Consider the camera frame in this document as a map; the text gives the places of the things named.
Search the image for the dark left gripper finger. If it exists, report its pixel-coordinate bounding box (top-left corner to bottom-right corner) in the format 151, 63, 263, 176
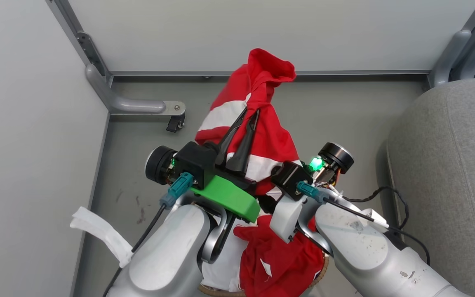
215, 106, 249, 166
226, 109, 261, 174

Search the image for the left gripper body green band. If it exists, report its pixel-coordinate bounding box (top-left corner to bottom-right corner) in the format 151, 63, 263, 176
145, 145, 261, 223

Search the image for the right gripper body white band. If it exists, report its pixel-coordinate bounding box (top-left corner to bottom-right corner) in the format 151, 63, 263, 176
270, 142, 355, 244

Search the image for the red and white striped garment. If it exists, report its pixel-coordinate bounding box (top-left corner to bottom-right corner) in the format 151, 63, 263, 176
195, 48, 325, 297

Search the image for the white basket with brown rim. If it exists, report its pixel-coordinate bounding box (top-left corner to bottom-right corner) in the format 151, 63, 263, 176
198, 255, 331, 297

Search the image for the black caster wheel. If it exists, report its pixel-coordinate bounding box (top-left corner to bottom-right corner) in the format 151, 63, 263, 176
166, 113, 186, 133

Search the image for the white cloth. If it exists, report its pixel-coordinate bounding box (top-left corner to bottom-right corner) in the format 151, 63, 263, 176
200, 214, 259, 294

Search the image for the grey fabric sofa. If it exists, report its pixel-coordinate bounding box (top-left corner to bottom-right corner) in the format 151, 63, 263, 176
386, 76, 475, 297

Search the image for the black cable teal plug right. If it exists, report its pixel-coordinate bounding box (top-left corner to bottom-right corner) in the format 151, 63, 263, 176
296, 181, 431, 266

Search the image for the black cable teal plug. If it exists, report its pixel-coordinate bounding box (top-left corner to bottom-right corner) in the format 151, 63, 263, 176
103, 172, 194, 297
296, 181, 431, 266

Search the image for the black cable teal plug left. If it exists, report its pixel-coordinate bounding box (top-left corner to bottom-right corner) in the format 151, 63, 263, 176
103, 172, 194, 297

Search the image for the twisted black cable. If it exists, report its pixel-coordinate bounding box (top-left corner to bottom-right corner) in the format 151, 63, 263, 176
339, 186, 410, 231

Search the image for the grey partition foot bracket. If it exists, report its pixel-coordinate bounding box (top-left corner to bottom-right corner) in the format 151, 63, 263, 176
85, 64, 186, 115

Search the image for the white fabric strap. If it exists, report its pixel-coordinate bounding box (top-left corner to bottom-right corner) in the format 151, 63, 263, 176
70, 206, 134, 269

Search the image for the grey partition post with hinge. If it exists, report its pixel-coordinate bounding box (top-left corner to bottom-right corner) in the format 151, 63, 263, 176
46, 0, 112, 79

